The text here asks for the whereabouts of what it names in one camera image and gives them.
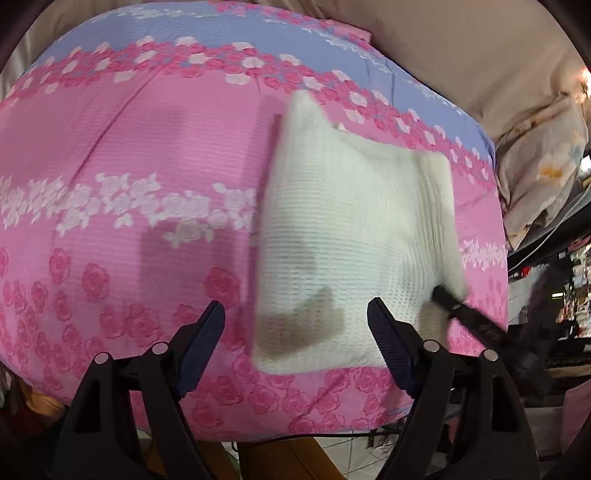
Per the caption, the pink floral bedsheet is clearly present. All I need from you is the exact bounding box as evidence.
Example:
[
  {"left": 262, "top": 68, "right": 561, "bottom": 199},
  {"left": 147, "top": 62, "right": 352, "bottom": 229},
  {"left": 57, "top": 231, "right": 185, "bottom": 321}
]
[{"left": 0, "top": 0, "right": 509, "bottom": 437}]

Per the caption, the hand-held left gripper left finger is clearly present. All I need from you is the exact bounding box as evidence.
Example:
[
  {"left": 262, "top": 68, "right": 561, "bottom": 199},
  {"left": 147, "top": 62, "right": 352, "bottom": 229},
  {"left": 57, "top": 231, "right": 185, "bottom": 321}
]
[{"left": 53, "top": 300, "right": 227, "bottom": 480}]

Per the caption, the cluttered shelf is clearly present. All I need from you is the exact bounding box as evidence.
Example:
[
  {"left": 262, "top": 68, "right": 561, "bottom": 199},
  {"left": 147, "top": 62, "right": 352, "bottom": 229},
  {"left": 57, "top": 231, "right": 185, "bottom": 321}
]
[{"left": 508, "top": 237, "right": 591, "bottom": 344}]

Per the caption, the pale floral cloth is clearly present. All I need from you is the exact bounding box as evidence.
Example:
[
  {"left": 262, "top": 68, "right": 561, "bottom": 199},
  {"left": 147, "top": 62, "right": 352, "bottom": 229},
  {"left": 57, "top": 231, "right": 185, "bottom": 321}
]
[{"left": 493, "top": 92, "right": 591, "bottom": 254}]

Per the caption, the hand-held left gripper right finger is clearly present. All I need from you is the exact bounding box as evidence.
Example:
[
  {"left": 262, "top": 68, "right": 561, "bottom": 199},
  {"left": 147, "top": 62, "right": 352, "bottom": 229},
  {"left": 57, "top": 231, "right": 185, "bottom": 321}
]
[{"left": 366, "top": 296, "right": 542, "bottom": 480}]

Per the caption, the white red navy knit sweater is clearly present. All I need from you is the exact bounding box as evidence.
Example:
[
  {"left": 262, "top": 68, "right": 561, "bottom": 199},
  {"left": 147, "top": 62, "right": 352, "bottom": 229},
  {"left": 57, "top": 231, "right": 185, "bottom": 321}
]
[{"left": 252, "top": 90, "right": 469, "bottom": 376}]

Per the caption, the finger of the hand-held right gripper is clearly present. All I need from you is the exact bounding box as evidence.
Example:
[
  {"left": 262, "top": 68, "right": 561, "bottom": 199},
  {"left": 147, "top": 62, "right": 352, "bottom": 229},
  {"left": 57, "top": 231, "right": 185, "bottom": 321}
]
[{"left": 431, "top": 285, "right": 513, "bottom": 347}]

